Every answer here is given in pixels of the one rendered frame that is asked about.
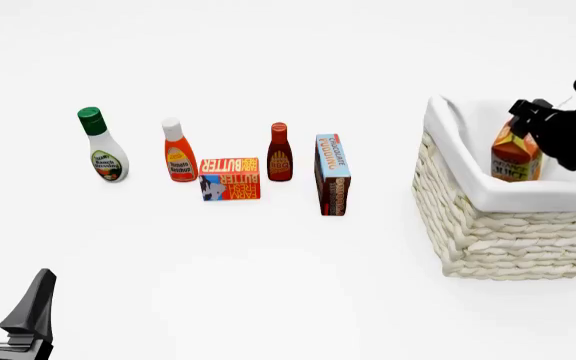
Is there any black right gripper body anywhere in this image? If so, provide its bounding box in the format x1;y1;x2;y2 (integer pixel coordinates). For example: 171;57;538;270
508;98;564;141

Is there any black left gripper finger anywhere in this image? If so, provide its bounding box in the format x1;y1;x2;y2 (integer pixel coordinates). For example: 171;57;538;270
0;267;58;341

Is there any orange juice carton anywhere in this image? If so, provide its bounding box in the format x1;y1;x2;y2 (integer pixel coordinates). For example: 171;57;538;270
490;118;545;184

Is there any white-lined woven wicker basket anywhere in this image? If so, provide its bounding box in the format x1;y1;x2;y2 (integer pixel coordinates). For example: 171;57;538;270
410;94;576;282

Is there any ranch dressing bottle green cap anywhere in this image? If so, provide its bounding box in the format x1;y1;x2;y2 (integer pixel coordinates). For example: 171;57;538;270
76;105;131;184

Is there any chocolate pudding box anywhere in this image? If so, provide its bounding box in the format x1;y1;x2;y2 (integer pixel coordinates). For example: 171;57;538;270
313;132;353;218

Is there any tomato ketchup bottle white cap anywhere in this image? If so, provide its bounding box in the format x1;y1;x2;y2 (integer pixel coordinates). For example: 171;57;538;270
160;116;200;184

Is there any printed butter box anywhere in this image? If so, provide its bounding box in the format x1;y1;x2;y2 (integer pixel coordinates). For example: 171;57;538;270
197;156;263;203

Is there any dark red BBQ sauce bottle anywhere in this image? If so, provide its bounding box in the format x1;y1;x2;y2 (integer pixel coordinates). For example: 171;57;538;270
266;121;295;183

